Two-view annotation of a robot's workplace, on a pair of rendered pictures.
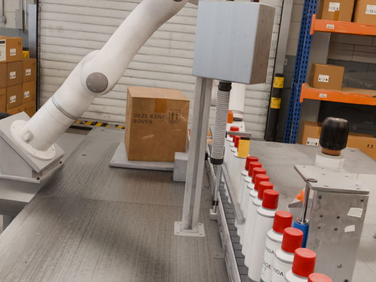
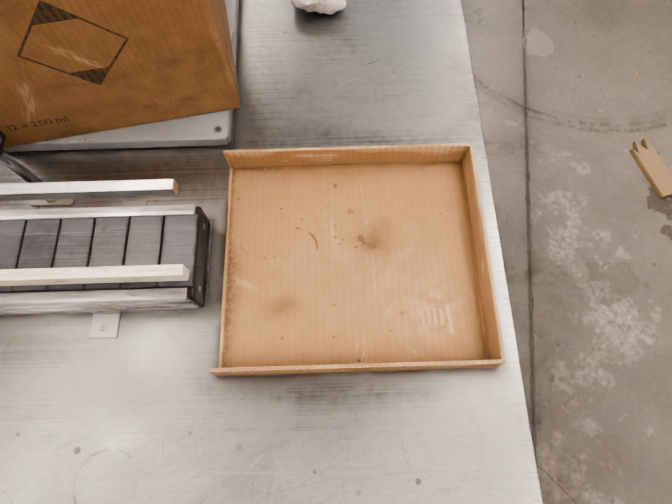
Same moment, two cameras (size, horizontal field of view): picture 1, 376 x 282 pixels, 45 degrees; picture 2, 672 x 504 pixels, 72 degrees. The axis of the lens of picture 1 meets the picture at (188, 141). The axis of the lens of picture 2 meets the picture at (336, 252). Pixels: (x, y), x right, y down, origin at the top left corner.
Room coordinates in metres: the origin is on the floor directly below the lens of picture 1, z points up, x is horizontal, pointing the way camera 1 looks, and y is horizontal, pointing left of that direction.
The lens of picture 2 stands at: (2.26, -0.31, 1.35)
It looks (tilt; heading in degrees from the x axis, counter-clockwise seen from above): 70 degrees down; 92
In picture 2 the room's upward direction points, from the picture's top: 1 degrees counter-clockwise
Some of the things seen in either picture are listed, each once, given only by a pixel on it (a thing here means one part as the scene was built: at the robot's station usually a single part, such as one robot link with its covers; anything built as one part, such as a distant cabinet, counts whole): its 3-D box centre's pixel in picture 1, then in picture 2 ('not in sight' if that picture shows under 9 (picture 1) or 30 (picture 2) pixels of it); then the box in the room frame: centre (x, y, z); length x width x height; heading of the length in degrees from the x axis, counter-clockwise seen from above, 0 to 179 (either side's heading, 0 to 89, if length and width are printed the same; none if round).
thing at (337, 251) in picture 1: (315, 237); not in sight; (0.86, -0.28, 1.01); 0.14 x 0.13 x 0.26; 2
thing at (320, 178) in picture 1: (328, 178); not in sight; (0.86, -0.29, 1.14); 0.14 x 0.11 x 0.01; 2
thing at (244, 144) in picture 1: (243, 147); not in sight; (1.23, -0.16, 1.09); 0.03 x 0.01 x 0.06; 92
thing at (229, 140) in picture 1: (231, 155); not in sight; (1.54, -0.16, 0.98); 0.05 x 0.05 x 0.20
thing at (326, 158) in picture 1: (328, 164); not in sight; (1.36, -0.45, 1.03); 0.09 x 0.09 x 0.30
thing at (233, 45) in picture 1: (233, 42); not in sight; (1.16, -0.09, 1.38); 0.17 x 0.10 x 0.19; 57
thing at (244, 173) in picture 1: (247, 193); not in sight; (1.16, -0.18, 0.98); 0.05 x 0.05 x 0.20
